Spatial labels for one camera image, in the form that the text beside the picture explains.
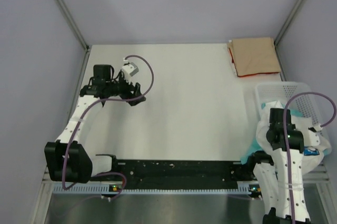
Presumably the white printed t shirt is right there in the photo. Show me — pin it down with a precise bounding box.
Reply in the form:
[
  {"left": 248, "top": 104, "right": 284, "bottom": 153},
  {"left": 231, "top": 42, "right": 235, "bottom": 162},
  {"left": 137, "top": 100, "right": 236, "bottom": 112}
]
[{"left": 256, "top": 100, "right": 332, "bottom": 175}]

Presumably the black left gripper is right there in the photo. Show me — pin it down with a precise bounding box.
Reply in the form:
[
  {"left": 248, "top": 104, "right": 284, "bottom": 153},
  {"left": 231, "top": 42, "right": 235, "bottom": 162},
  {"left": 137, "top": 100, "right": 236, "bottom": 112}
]
[{"left": 106, "top": 72, "right": 145, "bottom": 106}]

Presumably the aluminium front frame rail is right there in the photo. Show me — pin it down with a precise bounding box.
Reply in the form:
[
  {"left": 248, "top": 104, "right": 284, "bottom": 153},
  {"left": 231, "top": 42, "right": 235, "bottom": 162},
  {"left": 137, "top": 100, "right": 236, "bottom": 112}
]
[{"left": 42, "top": 162, "right": 330, "bottom": 182}]

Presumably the left aluminium frame post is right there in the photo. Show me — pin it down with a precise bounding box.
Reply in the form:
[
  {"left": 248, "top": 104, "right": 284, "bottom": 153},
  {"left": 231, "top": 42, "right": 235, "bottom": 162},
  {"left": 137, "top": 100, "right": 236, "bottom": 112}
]
[{"left": 54, "top": 0, "right": 90, "bottom": 51}]

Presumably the folded tan t shirt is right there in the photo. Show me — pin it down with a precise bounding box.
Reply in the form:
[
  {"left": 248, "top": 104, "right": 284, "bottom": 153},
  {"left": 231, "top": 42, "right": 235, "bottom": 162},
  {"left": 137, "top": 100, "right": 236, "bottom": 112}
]
[{"left": 226, "top": 37, "right": 281, "bottom": 76}]

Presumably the right aluminium frame post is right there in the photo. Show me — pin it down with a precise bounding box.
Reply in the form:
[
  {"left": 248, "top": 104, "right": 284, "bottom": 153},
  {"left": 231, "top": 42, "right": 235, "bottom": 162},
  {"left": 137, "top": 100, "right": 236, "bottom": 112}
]
[{"left": 274, "top": 0, "right": 306, "bottom": 47}]

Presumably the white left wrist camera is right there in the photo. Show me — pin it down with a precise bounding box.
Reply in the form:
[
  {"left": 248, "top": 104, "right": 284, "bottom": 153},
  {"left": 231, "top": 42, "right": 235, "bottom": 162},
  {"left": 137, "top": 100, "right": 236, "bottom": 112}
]
[{"left": 121, "top": 59, "right": 139, "bottom": 80}]

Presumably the white plastic basket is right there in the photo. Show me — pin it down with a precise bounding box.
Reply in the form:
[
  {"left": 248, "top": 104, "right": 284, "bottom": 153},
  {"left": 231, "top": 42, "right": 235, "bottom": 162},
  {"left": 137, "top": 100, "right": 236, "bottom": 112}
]
[{"left": 255, "top": 82, "right": 329, "bottom": 140}]

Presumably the folded red t shirt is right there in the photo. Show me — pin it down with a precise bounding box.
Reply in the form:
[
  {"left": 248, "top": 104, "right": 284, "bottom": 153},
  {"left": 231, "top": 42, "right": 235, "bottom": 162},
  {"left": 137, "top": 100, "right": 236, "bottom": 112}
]
[{"left": 227, "top": 47, "right": 279, "bottom": 78}]

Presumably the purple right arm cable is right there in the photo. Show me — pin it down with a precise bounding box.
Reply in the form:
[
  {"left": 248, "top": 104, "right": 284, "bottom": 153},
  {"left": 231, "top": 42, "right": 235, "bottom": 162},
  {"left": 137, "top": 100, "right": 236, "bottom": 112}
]
[{"left": 283, "top": 91, "right": 337, "bottom": 221}]

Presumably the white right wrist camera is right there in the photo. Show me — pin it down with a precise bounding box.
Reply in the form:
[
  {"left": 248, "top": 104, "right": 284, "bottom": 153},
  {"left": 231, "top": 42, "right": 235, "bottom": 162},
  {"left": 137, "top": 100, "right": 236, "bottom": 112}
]
[{"left": 301, "top": 123, "right": 323, "bottom": 147}]

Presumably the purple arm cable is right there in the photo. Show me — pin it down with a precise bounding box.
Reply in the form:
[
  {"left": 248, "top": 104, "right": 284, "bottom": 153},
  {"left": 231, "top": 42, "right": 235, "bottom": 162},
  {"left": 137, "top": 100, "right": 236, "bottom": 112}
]
[
  {"left": 62, "top": 54, "right": 155, "bottom": 200},
  {"left": 283, "top": 91, "right": 337, "bottom": 221}
]

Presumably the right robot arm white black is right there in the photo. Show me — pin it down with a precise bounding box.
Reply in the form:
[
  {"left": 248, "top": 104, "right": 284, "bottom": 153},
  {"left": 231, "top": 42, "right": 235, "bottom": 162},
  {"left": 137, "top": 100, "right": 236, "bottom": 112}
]
[{"left": 245, "top": 108, "right": 311, "bottom": 223}]

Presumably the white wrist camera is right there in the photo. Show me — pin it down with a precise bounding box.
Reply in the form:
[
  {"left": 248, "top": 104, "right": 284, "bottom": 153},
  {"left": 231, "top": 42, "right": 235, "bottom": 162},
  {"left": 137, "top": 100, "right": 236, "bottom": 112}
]
[
  {"left": 121, "top": 59, "right": 139, "bottom": 80},
  {"left": 301, "top": 123, "right": 323, "bottom": 147}
]

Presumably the teal t shirt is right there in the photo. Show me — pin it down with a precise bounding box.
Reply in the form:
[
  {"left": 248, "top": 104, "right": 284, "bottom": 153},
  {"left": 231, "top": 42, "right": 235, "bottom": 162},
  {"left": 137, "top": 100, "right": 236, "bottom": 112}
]
[{"left": 239, "top": 101, "right": 332, "bottom": 164}]

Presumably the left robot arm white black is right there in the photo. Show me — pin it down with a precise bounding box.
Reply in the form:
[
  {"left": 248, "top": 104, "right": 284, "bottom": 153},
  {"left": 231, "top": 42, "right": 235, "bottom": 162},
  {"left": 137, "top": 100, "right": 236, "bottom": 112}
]
[{"left": 44, "top": 62, "right": 146, "bottom": 183}]

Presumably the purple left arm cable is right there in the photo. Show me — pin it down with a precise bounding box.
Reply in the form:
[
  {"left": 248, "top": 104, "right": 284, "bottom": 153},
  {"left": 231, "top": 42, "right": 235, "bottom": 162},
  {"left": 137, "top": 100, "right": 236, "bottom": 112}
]
[{"left": 62, "top": 54, "right": 155, "bottom": 200}]

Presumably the aluminium frame post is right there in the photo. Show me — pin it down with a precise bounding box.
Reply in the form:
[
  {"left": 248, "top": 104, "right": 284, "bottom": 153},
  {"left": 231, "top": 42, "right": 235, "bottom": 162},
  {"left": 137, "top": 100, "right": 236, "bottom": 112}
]
[
  {"left": 54, "top": 0, "right": 90, "bottom": 51},
  {"left": 274, "top": 0, "right": 306, "bottom": 47}
]

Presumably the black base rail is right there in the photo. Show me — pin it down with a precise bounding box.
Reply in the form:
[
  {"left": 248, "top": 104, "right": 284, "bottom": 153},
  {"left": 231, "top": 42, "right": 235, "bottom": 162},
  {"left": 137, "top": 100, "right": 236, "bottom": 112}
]
[{"left": 89, "top": 158, "right": 264, "bottom": 190}]

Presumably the perforated white cable duct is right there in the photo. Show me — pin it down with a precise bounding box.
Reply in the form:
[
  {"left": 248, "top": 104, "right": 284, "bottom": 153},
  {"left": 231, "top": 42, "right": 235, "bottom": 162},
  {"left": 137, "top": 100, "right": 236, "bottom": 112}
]
[{"left": 53, "top": 183, "right": 252, "bottom": 195}]

